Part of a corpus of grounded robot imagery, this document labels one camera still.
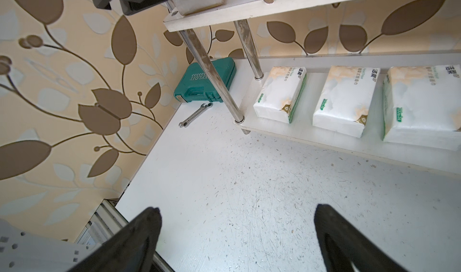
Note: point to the white tissue pack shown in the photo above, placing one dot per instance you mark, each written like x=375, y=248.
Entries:
x=278, y=97
x=422, y=106
x=345, y=100

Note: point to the silver combination wrench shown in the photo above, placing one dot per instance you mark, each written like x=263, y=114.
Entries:
x=194, y=115

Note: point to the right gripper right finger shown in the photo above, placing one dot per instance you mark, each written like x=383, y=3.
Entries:
x=345, y=248

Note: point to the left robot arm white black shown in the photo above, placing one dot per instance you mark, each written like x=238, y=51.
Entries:
x=69, y=85

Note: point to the green tool case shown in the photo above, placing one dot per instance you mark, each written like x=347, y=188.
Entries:
x=196, y=86

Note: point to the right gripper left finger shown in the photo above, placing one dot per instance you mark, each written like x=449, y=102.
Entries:
x=130, y=250

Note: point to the white two-tier shelf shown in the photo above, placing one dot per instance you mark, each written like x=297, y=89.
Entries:
x=318, y=34

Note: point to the aluminium front rail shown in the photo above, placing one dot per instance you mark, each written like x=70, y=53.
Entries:
x=104, y=224

